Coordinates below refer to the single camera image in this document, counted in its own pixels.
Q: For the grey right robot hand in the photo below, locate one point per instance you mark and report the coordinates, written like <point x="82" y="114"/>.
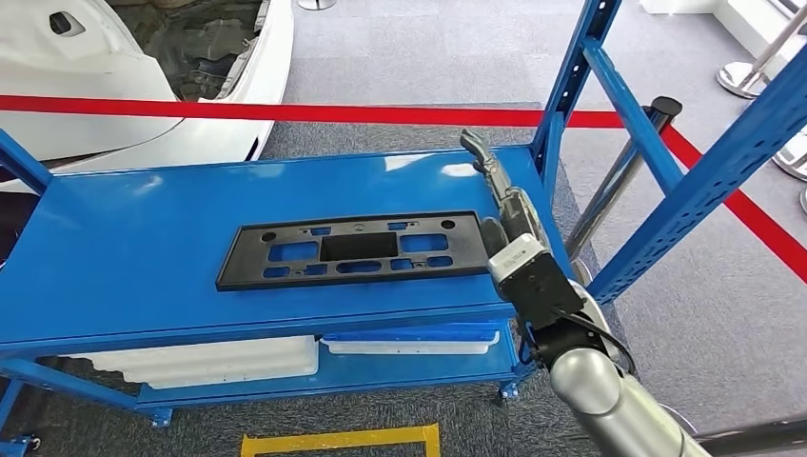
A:
<point x="520" y="217"/>

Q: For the black plastic plate bracket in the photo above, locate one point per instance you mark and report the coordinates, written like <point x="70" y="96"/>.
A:
<point x="359" y="247"/>

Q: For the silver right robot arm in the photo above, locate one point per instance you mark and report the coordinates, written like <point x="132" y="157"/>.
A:
<point x="599" y="391"/>

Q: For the blue metal shelf rack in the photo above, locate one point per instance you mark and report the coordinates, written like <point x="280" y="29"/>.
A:
<point x="157" y="221"/>

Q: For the white car body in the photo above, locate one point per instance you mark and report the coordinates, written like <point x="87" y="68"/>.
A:
<point x="75" y="63"/>

